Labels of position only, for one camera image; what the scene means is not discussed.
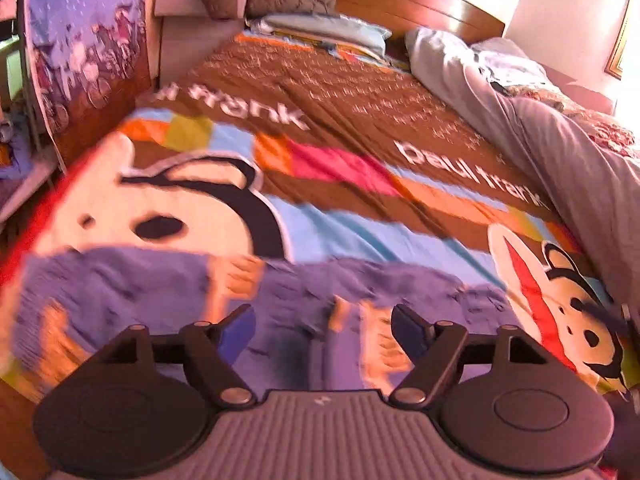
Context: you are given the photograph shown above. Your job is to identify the blue printed wardrobe curtain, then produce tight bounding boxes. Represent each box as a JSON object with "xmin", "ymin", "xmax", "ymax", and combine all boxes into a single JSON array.
[{"xmin": 22, "ymin": 0, "xmax": 153, "ymax": 148}]

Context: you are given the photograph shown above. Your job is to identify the blue pants with orange print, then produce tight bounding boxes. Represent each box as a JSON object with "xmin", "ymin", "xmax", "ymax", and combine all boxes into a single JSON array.
[{"xmin": 0, "ymin": 247, "xmax": 521, "ymax": 401}]

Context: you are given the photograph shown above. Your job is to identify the grey duvet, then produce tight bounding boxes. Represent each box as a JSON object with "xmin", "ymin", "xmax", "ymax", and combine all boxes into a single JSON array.
[{"xmin": 405, "ymin": 27, "xmax": 640, "ymax": 281}]

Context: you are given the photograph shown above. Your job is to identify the wooden headboard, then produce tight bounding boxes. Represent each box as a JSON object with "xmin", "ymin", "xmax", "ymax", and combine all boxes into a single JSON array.
[{"xmin": 300, "ymin": 0, "xmax": 506, "ymax": 56}]

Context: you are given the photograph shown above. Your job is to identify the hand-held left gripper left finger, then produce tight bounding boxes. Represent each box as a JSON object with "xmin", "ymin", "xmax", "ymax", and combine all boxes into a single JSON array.
[{"xmin": 106, "ymin": 303, "xmax": 257, "ymax": 407}]

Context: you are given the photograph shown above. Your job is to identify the floral cloth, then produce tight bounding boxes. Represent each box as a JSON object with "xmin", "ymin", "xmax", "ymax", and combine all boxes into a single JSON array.
[{"xmin": 510, "ymin": 82, "xmax": 640, "ymax": 161}]

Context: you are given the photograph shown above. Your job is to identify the colourful printed blanket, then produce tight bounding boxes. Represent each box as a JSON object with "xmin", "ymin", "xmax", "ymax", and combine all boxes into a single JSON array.
[{"xmin": 0, "ymin": 30, "xmax": 640, "ymax": 411}]

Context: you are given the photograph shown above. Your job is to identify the light blue pillow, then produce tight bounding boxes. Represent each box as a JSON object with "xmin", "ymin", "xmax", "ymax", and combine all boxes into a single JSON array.
[{"xmin": 470, "ymin": 37, "xmax": 551, "ymax": 86}]

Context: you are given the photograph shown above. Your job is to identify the grey nightstand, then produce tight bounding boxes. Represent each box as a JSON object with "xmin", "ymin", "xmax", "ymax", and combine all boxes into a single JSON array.
[{"xmin": 152, "ymin": 0, "xmax": 251, "ymax": 91}]

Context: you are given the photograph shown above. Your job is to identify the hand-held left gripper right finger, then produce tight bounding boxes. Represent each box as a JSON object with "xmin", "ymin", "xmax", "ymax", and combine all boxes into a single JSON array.
[{"xmin": 389, "ymin": 304, "xmax": 547, "ymax": 408}]

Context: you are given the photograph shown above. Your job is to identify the framed wall picture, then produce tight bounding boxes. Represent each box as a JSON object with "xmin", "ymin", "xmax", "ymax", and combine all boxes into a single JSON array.
[{"xmin": 604, "ymin": 2, "xmax": 633, "ymax": 81}]

